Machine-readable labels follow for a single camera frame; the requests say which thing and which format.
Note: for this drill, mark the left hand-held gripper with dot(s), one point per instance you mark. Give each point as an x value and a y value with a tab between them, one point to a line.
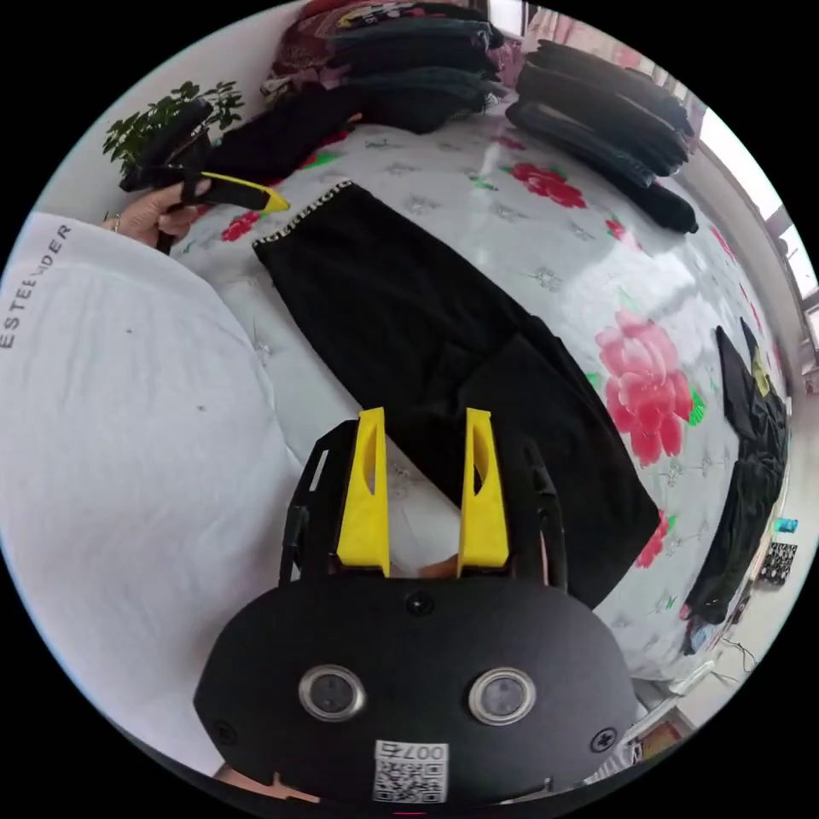
167	153

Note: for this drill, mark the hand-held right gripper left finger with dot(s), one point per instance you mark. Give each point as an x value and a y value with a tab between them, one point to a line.
366	512

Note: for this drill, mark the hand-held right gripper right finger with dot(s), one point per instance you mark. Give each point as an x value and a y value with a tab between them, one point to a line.
484	525

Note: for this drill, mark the black pants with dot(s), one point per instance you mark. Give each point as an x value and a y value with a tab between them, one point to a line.
409	333

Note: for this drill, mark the person's left forearm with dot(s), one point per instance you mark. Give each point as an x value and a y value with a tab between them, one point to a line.
77	281

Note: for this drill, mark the person's right hand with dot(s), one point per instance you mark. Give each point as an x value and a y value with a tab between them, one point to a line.
441	568

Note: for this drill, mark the person's left hand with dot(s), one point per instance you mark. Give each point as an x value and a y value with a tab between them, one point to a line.
150	214

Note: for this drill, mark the green potted plant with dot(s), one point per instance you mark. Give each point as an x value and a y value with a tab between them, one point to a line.
169	118

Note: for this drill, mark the pile of clothes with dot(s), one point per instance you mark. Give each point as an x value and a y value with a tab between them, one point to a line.
601	121
416	57

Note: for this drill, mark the person's body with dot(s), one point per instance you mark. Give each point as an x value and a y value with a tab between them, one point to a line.
128	544

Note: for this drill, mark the black garment with yellow tag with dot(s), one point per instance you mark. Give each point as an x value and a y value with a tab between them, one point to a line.
748	473

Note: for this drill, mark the bed with flowered quilt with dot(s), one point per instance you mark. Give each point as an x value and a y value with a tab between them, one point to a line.
576	269

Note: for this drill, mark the window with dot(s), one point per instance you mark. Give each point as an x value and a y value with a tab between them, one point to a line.
777	217

